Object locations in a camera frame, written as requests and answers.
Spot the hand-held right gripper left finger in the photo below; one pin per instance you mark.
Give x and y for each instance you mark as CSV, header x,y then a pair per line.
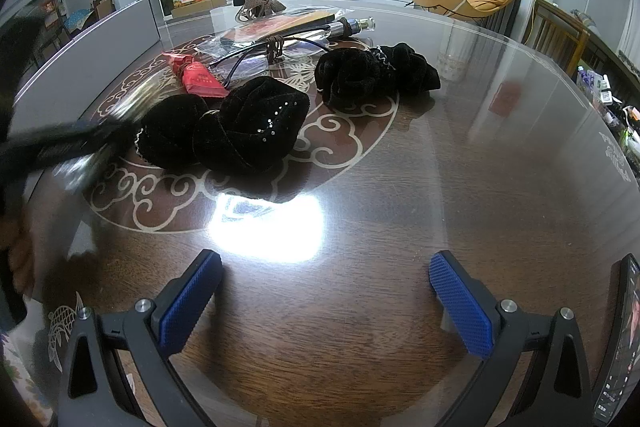
x,y
187,307

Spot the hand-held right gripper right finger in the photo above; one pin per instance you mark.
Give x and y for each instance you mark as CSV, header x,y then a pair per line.
x,y
462,312

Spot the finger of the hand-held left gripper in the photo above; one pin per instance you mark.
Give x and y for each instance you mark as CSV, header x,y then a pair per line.
x,y
75,142

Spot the white partition board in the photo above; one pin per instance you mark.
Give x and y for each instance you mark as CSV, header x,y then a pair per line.
x,y
100,42

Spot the black scrunchie with lace trim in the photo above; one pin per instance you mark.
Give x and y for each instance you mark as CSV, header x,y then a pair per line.
x,y
170,132

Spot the black sequined scrunchie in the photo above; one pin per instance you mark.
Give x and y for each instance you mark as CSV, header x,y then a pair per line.
x,y
255,122

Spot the black rimless eyeglasses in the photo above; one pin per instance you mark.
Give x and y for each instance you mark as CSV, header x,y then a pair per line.
x,y
300,44

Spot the person's left hand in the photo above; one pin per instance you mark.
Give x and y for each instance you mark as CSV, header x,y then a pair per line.
x,y
22,264

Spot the cluttered side shelf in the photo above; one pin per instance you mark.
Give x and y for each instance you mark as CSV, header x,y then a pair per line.
x,y
75,19

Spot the red packet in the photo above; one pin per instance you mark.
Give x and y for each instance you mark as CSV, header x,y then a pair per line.
x,y
202,82

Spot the black smartphone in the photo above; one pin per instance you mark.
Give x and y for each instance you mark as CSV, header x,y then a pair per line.
x,y
622,347

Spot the floral cloth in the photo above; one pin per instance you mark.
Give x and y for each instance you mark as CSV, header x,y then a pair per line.
x,y
25,382

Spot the cardboard box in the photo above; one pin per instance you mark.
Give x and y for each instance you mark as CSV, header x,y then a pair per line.
x,y
200,4

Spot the clear plastic bag with packet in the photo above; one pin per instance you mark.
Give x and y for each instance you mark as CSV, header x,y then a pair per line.
x,y
270,29

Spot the plain black velvet scrunchie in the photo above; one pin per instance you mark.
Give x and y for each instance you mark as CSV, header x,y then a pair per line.
x,y
350,77

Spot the cluttered wooden sideboard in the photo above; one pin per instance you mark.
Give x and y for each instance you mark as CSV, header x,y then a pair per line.
x,y
615,97

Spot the wooden chair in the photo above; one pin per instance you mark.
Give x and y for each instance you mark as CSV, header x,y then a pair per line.
x,y
555,37

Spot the metal cylindrical bottle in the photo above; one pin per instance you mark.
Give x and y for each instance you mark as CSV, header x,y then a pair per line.
x,y
350,28

